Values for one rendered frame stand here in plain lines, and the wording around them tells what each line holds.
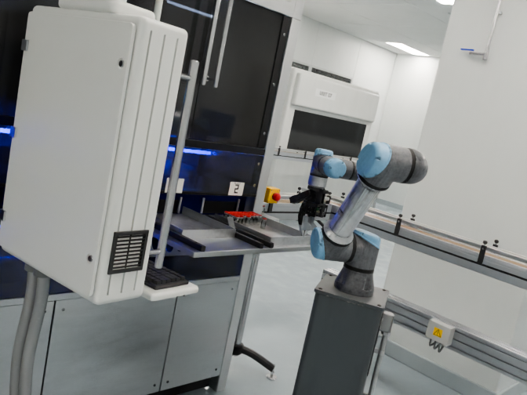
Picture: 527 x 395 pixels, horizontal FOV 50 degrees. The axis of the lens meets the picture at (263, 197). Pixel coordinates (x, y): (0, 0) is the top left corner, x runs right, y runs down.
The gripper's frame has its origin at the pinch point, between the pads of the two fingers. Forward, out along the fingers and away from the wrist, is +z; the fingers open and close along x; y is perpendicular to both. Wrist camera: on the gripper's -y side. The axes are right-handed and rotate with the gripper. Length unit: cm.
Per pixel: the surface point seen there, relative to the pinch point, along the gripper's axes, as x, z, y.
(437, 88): 143, -80, -34
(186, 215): -28.4, 4.0, -40.8
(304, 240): 0.6, 2.7, 1.6
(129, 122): -101, -36, 19
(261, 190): 9.2, -9.3, -36.1
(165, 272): -72, 10, 6
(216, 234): -37.9, 3.1, -10.1
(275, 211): 34, 4, -47
